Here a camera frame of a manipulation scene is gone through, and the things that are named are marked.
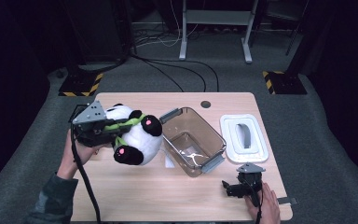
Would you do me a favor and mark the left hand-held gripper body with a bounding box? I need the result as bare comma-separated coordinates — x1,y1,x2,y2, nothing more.
70,99,129,148

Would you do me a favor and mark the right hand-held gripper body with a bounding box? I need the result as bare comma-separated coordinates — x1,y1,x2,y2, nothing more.
232,161,267,207

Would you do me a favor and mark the panda plush toy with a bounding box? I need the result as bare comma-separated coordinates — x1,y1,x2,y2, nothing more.
104,103,176,169

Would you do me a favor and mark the white lid with grey handle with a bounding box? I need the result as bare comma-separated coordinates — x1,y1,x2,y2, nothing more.
219,113,270,164

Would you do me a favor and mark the translucent brown storage box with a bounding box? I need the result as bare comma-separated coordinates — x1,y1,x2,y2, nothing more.
158,105,228,178

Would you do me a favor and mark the person's right hand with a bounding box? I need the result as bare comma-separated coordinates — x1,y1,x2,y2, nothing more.
243,182,282,224

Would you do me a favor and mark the person's left hand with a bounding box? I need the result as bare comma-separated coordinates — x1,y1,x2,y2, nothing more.
56,128,107,181

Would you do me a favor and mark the grey tape strip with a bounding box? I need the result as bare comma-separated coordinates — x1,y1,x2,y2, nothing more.
277,196,299,206

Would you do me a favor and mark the black yellow striped base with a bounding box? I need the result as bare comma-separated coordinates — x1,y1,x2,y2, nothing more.
58,71,104,98
262,69,309,96

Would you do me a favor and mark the black equipment cabinet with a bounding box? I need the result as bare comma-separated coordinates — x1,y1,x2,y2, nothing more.
61,0,135,64

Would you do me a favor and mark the white metal stand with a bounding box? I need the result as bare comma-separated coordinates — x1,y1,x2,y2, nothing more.
178,0,260,65

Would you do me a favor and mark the right hand-held gripper cable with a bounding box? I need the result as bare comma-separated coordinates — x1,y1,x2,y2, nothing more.
248,178,265,224

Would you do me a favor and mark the hand-held gripper cable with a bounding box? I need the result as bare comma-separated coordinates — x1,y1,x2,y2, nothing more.
248,178,265,224
70,123,103,224

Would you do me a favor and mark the left hand-held gripper cable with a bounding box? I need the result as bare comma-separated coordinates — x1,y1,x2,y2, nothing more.
70,123,103,224

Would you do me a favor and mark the black floor cable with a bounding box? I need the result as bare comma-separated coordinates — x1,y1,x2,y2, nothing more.
145,58,220,93
131,54,185,93

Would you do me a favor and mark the white floor cable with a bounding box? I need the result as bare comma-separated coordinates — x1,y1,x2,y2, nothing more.
134,0,200,49

